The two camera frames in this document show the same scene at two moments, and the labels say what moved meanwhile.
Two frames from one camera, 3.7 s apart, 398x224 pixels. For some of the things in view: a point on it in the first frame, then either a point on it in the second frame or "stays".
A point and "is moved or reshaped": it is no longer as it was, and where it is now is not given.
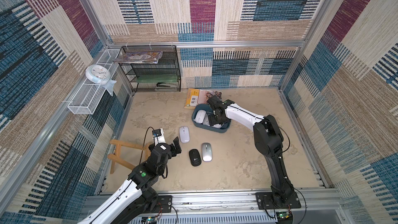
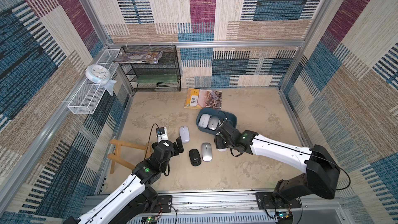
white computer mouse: (184, 134) stays
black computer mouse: (195, 157) stays
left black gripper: (172, 152) stays
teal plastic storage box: (200, 117) is moved or reshaped
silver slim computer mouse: (207, 152) stays
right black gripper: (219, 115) to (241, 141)
